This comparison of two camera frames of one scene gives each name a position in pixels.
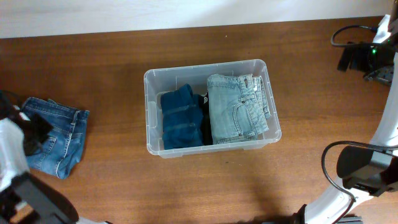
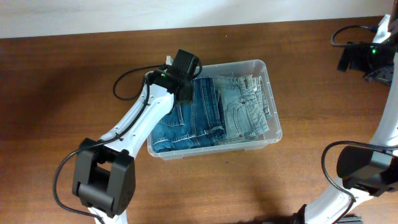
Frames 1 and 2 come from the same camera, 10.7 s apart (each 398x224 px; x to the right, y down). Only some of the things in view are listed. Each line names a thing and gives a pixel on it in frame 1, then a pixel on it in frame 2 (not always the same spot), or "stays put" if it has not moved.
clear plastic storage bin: (209, 107) stays put
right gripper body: (367, 59) stays put
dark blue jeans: (64, 145) to (198, 122)
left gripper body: (34, 134) to (185, 94)
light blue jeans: (239, 106) stays put
